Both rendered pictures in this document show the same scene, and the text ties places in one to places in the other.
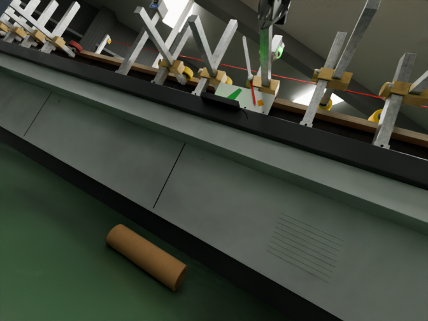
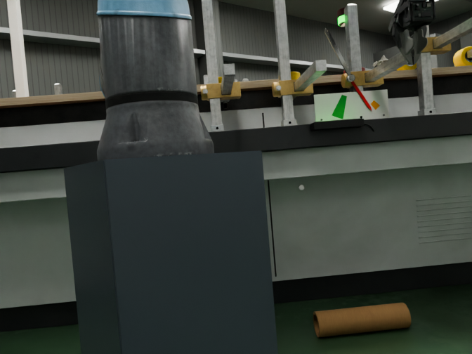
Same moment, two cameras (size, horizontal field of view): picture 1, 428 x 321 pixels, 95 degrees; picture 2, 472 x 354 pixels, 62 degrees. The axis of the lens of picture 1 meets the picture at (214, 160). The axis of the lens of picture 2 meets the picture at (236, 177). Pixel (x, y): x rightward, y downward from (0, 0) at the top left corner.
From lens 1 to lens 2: 1.00 m
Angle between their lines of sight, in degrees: 25
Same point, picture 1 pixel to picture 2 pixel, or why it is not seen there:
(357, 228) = not seen: outside the picture
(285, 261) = (438, 242)
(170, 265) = (396, 311)
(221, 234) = (370, 255)
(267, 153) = (404, 156)
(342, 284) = not seen: outside the picture
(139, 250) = (362, 319)
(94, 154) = not seen: hidden behind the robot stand
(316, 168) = (453, 150)
